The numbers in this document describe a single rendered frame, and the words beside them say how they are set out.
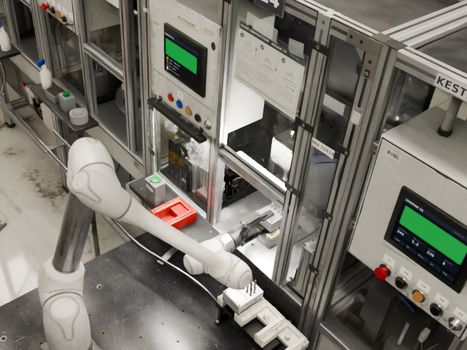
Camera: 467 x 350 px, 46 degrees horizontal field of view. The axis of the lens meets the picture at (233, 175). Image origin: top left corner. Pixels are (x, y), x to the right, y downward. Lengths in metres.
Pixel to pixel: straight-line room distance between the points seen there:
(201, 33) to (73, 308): 1.08
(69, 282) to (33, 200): 1.85
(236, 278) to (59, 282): 0.68
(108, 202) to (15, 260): 1.92
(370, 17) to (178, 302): 1.43
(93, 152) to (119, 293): 0.82
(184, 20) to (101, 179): 0.67
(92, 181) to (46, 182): 2.39
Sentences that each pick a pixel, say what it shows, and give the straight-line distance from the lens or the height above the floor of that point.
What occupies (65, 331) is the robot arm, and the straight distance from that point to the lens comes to 2.13.
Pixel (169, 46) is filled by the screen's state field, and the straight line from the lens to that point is 2.14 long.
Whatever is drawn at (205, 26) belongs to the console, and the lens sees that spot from 1.96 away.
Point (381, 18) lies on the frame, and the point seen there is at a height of 2.01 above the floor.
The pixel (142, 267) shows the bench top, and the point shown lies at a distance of 2.57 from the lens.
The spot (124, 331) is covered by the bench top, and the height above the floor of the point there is 0.68.
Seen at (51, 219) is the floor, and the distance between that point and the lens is 3.84.
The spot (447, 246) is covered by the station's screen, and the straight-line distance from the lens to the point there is 1.53.
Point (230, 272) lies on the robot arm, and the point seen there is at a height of 1.11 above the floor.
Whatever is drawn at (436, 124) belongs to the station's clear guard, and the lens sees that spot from 1.47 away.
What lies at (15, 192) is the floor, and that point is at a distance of 4.09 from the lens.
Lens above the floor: 2.62
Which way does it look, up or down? 39 degrees down
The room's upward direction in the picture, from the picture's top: 5 degrees clockwise
